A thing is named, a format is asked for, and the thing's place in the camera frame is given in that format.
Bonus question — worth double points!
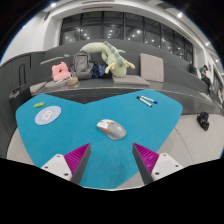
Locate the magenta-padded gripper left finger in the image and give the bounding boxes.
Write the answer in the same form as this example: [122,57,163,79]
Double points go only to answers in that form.
[40,143,92,186]

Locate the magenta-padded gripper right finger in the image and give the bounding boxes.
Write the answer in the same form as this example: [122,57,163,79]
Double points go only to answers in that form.
[132,142,184,185]

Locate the grey white computer mouse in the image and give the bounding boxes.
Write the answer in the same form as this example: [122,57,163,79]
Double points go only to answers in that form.
[96,118,128,141]

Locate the round light blue mouse pad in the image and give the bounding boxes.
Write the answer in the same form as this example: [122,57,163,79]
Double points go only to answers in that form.
[34,105,62,126]

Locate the black bag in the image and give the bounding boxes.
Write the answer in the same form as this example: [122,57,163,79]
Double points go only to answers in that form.
[196,110,211,132]

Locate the small green case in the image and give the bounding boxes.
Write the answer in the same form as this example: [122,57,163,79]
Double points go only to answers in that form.
[33,101,46,109]

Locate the white marker with black cap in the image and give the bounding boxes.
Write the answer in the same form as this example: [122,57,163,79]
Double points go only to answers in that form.
[136,95,153,108]

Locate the white marker with blue cap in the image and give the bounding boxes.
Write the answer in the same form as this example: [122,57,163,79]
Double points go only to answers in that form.
[140,94,158,105]

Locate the light grey seat cushion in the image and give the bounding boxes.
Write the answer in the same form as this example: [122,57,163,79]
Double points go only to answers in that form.
[29,80,48,96]

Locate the round grey seat cushion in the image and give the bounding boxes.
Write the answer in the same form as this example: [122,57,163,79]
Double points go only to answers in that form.
[44,79,69,91]

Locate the tan woven basket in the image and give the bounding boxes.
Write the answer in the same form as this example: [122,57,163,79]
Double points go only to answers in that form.
[66,76,80,86]

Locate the grey tiered bench seating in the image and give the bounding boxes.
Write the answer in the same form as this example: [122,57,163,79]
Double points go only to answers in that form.
[0,39,224,116]

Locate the grey flat seat cushion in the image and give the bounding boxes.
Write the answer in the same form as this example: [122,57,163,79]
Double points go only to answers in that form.
[111,74,151,88]

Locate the pink plush cushion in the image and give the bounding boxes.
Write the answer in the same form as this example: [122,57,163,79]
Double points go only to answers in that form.
[51,61,72,82]

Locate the person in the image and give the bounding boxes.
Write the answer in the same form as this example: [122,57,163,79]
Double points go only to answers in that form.
[199,64,213,90]

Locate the grey square back cushion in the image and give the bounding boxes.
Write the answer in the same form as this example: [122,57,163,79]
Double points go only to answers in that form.
[139,52,165,83]

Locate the dark blue patterned bag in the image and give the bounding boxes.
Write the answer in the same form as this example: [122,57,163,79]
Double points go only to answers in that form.
[91,63,108,80]

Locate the grey backpack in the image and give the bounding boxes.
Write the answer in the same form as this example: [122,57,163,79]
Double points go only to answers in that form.
[68,50,95,80]

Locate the green dragon plush toy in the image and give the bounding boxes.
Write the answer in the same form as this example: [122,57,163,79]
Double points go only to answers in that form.
[79,40,136,79]

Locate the ceiling spot lights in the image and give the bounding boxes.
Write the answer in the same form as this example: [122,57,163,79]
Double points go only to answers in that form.
[49,2,211,48]

